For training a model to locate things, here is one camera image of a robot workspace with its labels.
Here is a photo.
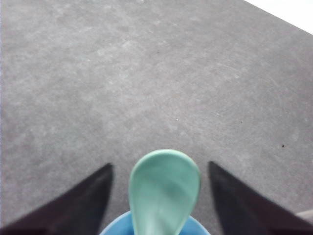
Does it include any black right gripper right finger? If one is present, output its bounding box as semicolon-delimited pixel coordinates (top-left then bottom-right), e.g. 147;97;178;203
208;161;313;235

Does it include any mint green plastic spoon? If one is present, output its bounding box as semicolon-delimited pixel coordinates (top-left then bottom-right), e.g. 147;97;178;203
128;149;201;235

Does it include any light blue plastic cup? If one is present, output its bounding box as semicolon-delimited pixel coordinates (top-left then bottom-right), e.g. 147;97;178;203
100;211;210;235

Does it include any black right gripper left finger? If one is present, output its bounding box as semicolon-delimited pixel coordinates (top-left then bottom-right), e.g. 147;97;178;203
0;163;113;235

